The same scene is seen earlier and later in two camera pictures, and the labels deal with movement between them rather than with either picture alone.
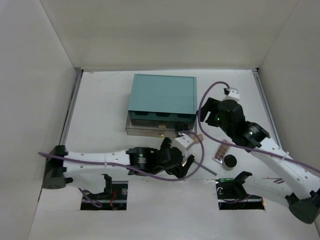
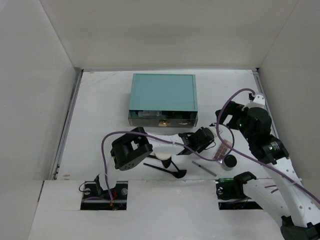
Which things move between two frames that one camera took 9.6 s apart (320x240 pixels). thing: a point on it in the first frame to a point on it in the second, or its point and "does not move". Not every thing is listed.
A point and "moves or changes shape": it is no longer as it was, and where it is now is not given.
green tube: [226, 179] does not move
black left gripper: [178, 158] to [188, 141]
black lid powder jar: [230, 161] does not move
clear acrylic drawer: [159, 129] moves or changes shape
